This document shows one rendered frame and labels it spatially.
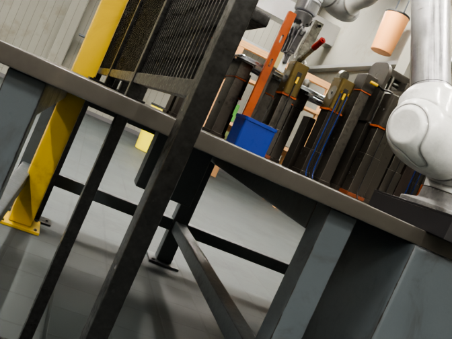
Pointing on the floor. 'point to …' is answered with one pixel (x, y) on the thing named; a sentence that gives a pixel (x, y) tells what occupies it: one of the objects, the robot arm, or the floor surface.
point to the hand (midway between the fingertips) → (282, 62)
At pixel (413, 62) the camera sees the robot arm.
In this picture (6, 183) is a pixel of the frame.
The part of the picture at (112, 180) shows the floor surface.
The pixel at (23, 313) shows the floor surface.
